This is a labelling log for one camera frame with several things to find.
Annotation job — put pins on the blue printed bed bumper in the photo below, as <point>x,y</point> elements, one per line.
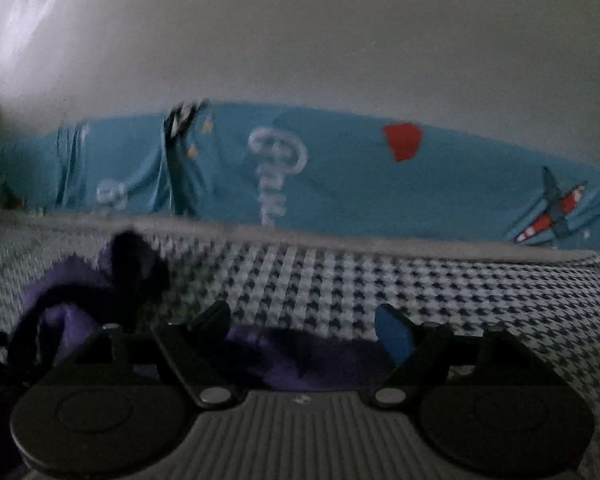
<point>340,180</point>

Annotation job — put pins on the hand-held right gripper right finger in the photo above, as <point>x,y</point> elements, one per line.
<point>391,336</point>

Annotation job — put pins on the houndstooth mattress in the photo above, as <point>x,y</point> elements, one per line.
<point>480,300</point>

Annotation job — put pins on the purple floral garment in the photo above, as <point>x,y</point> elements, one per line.
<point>75,305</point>

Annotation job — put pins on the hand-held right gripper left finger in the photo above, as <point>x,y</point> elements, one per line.
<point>212,316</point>

